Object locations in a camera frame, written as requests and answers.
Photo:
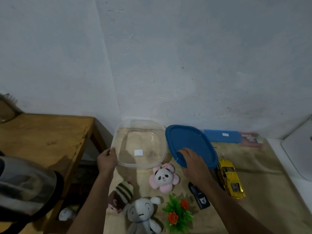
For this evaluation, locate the beige table cover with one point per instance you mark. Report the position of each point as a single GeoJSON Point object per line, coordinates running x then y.
{"type": "Point", "coordinates": [256, 204]}

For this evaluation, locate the person's left hand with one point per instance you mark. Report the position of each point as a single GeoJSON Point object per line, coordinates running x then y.
{"type": "Point", "coordinates": [106, 162]}

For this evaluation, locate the steel electric kettle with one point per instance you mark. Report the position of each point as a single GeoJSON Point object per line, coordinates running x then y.
{"type": "Point", "coordinates": [23, 187]}

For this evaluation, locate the green plastic plant orange flowers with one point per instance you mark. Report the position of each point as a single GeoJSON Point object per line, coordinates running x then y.
{"type": "Point", "coordinates": [178, 214]}

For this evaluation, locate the wooden side table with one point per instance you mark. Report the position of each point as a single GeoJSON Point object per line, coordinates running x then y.
{"type": "Point", "coordinates": [48, 141]}

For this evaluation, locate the person's left thumb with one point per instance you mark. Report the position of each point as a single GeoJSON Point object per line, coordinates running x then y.
{"type": "Point", "coordinates": [111, 151]}

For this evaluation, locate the clear plastic container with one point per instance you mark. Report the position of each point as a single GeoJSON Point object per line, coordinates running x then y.
{"type": "Point", "coordinates": [140, 143]}

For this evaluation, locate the white appliance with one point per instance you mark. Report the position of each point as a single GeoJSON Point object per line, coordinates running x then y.
{"type": "Point", "coordinates": [295, 153]}

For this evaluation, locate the grey white plush toy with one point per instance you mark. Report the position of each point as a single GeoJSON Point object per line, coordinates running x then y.
{"type": "Point", "coordinates": [142, 214]}

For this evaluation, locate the brown striped plush toy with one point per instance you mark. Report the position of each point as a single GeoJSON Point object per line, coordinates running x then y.
{"type": "Point", "coordinates": [121, 194]}

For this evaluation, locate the blue rectangular box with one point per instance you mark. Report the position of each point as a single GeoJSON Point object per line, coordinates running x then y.
{"type": "Point", "coordinates": [221, 136]}

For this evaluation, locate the person's right fingers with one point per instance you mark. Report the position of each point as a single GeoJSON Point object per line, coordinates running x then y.
{"type": "Point", "coordinates": [187, 153]}

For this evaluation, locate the person's right forearm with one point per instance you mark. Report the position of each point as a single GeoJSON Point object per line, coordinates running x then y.
{"type": "Point", "coordinates": [231, 212]}

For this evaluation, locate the person's left forearm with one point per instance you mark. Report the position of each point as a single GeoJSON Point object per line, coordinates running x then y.
{"type": "Point", "coordinates": [91, 207]}

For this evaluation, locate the person's right hand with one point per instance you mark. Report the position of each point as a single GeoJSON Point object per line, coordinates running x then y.
{"type": "Point", "coordinates": [196, 168]}

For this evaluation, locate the pink printed packet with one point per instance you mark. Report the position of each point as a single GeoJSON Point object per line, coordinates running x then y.
{"type": "Point", "coordinates": [252, 138]}

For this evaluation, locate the small white object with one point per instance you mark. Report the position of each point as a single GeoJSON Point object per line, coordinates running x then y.
{"type": "Point", "coordinates": [65, 214]}

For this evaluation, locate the black toy car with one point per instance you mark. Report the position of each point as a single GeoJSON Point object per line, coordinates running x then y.
{"type": "Point", "coordinates": [198, 196]}

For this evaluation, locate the blue plastic lid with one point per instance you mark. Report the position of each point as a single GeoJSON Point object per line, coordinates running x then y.
{"type": "Point", "coordinates": [192, 141]}

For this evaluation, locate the pink panda plush toy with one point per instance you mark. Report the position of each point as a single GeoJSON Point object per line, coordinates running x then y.
{"type": "Point", "coordinates": [163, 178]}

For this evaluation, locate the yellow toy car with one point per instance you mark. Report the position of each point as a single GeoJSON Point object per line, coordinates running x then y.
{"type": "Point", "coordinates": [230, 179]}

